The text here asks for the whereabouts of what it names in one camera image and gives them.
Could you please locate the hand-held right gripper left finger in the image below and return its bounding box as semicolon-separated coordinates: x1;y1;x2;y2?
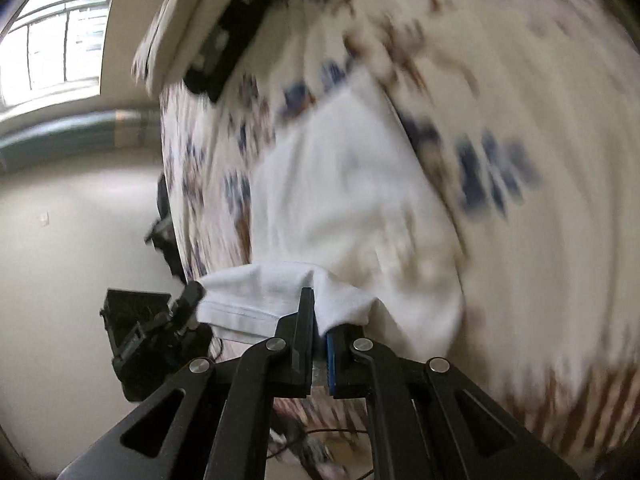
57;287;317;480

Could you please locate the barred window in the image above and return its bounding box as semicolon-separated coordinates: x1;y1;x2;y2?
0;0;124;112

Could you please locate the teal striped curtain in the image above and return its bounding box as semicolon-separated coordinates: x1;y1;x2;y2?
0;107;164;172

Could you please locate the floral bed sheet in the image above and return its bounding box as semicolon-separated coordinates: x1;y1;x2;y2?
132;0;640;467

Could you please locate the white t-shirt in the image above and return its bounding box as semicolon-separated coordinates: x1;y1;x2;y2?
195;75;469;361

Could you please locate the black floor cable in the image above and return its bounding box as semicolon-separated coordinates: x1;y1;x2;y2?
269;425;377;480

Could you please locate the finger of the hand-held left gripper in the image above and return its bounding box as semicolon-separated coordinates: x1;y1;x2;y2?
167;281;207;332

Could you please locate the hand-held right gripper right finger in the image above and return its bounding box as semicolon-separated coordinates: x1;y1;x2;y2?
325;324;581;480

